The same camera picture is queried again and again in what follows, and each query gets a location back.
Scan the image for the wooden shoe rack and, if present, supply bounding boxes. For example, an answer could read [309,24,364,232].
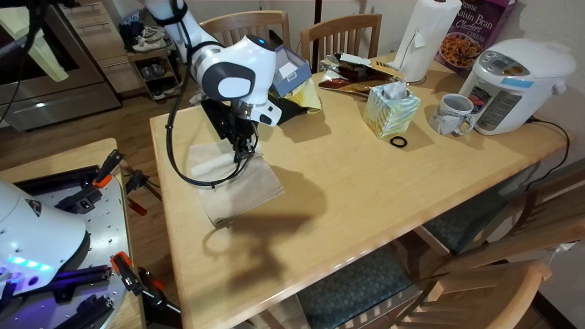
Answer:
[124,44,186,102]

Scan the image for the white mug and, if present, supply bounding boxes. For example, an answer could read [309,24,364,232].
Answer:
[431,93,477,137]

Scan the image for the black tool on floor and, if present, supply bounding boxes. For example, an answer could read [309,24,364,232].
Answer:
[120,166,164,219]

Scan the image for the white cloth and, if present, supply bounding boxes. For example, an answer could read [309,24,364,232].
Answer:
[184,137,287,226]

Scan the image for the black appliance power cable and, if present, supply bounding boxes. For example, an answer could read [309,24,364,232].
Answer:
[524,115,574,186]

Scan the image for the purple cereal box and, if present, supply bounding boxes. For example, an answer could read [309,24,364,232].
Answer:
[435,0,519,77]

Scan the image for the patterned tissue box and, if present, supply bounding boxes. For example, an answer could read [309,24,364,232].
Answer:
[362,80,422,140]

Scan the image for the yellow napkin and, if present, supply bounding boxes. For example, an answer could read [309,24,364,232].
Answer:
[283,77,323,113]

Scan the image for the purple black bar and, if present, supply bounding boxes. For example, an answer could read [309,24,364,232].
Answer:
[49,263,115,305]

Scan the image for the wooden chair green cushion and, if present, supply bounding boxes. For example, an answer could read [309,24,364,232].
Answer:
[296,243,554,329]
[418,161,585,272]

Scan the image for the white paper towel roll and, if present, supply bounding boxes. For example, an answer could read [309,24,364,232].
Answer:
[393,0,464,84]

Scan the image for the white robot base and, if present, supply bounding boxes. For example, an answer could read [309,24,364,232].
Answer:
[0,177,93,298]

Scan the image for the dark snack packets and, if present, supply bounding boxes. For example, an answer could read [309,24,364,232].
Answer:
[316,51,398,98]

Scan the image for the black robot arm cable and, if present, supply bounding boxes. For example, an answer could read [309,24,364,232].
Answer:
[162,0,258,190]

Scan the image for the blue and white box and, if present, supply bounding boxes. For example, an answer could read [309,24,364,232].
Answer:
[267,44,312,98]

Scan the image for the stainless steel oven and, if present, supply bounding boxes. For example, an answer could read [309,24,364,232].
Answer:
[0,0,124,133]

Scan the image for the white electric water boiler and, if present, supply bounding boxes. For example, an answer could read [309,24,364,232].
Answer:
[459,36,577,137]

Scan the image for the silver perforated mounting plate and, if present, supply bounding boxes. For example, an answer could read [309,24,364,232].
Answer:
[13,162,133,329]

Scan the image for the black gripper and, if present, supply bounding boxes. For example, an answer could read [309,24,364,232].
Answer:
[201,98,261,162]

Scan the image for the pale yellow hanging towel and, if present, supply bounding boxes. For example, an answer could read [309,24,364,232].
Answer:
[0,5,71,84]

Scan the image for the white shoes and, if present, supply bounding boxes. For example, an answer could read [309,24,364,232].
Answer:
[130,24,170,55]

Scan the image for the black square holder box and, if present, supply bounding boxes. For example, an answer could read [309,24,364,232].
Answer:
[267,89,314,128]

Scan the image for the orange and black clamp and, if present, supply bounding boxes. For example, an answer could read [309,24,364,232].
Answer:
[53,148,128,215]
[108,250,184,325]

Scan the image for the wooden slat-back chair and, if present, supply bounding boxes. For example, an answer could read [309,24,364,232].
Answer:
[199,9,292,60]
[300,13,384,73]

